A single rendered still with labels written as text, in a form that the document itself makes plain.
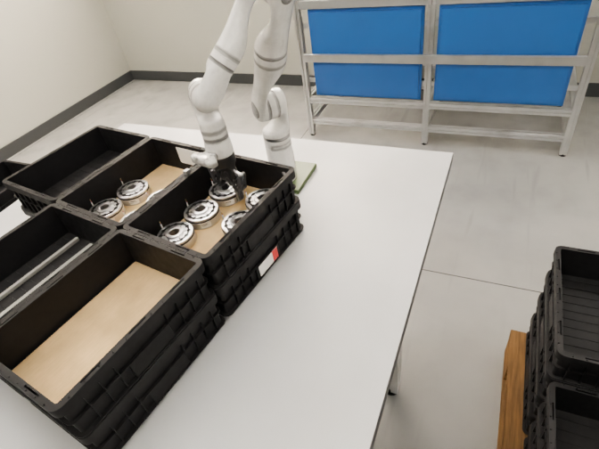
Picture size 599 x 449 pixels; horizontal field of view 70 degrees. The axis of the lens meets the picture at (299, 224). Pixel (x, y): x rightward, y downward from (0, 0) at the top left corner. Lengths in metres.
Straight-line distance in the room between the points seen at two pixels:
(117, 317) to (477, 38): 2.35
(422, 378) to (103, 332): 1.20
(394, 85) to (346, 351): 2.17
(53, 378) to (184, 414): 0.29
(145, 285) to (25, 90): 3.57
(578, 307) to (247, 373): 0.97
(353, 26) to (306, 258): 1.91
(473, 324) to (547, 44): 1.57
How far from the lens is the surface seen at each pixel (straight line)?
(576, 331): 1.45
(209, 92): 1.11
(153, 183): 1.53
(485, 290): 2.13
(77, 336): 1.13
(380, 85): 2.97
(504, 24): 2.76
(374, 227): 1.33
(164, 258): 1.10
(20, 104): 4.54
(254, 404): 1.02
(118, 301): 1.15
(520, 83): 2.87
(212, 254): 1.00
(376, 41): 2.88
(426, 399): 1.79
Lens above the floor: 1.58
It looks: 40 degrees down
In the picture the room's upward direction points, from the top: 10 degrees counter-clockwise
